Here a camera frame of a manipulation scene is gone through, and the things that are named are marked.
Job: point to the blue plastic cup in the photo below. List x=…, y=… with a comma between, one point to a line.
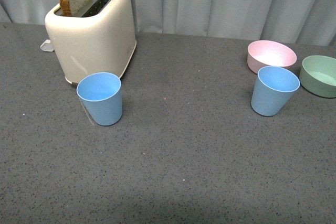
x=273, y=88
x=101, y=95

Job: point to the white two-slot toaster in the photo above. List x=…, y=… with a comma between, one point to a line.
x=101, y=40

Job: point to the pink bowl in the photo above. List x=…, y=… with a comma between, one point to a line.
x=263, y=53

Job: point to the white power plug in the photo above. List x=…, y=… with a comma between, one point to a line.
x=47, y=46

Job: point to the green bowl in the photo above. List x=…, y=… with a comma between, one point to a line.
x=317, y=75

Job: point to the grey curtain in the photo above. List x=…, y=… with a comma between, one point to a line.
x=310, y=22

